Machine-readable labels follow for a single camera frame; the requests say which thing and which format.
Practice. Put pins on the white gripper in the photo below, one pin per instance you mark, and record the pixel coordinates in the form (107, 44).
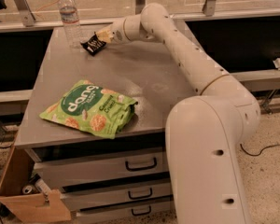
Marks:
(118, 33)

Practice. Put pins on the black rxbar chocolate wrapper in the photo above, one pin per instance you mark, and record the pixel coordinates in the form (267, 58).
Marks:
(93, 45)

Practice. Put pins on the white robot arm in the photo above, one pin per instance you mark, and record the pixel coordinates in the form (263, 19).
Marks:
(203, 131)

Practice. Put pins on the clear plastic water bottle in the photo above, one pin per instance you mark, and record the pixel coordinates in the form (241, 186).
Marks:
(70, 20)

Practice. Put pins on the green dang chips bag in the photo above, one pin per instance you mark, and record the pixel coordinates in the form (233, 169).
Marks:
(92, 109)

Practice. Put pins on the grey drawer cabinet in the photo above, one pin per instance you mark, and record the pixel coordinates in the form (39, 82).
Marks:
(143, 71)

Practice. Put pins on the top grey drawer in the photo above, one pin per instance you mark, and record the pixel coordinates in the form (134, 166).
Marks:
(90, 169)

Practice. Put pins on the grey drawer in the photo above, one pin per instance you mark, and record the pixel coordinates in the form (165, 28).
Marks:
(116, 194)
(140, 209)
(90, 169)

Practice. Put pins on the middle grey drawer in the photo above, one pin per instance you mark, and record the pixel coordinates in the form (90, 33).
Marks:
(116, 194)

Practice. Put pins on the bottom grey drawer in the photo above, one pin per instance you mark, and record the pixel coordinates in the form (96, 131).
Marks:
(140, 209)

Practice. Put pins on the wooden side bin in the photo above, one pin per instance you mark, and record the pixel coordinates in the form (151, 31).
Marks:
(28, 208)

